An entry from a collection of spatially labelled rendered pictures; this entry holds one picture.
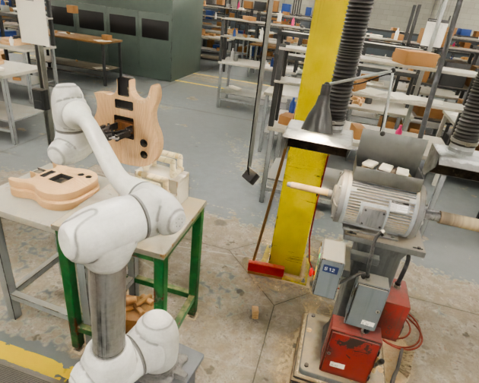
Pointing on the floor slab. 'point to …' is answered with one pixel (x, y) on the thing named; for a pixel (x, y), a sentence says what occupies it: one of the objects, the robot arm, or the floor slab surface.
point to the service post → (32, 15)
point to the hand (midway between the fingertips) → (123, 127)
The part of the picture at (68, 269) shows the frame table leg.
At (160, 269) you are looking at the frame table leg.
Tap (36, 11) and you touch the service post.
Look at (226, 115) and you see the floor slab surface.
